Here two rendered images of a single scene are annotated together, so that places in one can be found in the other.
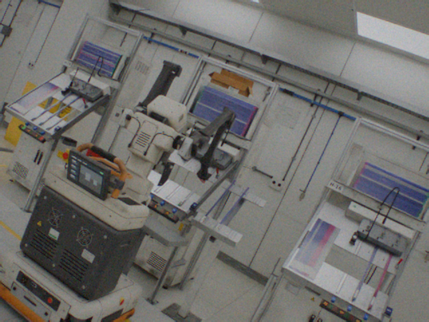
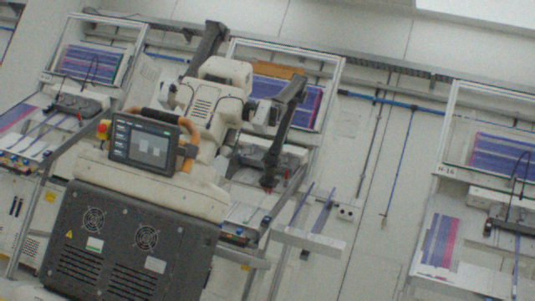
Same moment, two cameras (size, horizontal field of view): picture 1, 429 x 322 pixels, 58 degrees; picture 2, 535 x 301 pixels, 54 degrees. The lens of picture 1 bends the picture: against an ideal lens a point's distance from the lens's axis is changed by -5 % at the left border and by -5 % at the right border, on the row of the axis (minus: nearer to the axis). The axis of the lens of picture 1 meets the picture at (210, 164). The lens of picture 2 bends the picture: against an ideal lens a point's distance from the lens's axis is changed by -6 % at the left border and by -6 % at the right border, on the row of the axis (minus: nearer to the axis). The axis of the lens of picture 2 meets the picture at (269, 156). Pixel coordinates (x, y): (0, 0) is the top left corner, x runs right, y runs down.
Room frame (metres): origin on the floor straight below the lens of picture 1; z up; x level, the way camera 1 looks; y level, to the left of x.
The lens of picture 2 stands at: (0.11, 0.20, 0.67)
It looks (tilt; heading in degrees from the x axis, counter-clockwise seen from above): 9 degrees up; 357
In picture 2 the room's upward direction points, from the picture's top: 17 degrees clockwise
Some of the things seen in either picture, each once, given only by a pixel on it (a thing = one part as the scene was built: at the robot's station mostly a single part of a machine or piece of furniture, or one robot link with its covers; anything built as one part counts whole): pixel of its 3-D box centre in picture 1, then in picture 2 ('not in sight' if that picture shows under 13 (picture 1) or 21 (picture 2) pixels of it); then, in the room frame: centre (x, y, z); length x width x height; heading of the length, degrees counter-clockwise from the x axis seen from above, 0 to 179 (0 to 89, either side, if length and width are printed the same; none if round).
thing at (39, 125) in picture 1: (59, 135); (43, 174); (3.93, 1.48, 0.66); 1.01 x 0.73 x 1.31; 158
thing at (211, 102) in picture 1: (225, 111); (278, 102); (3.43, 0.07, 1.52); 0.51 x 0.13 x 0.27; 68
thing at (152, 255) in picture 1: (166, 235); (218, 289); (3.57, 0.08, 0.31); 0.70 x 0.65 x 0.62; 68
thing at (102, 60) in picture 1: (83, 112); (72, 142); (4.13, 1.42, 0.95); 1.35 x 0.82 x 1.90; 158
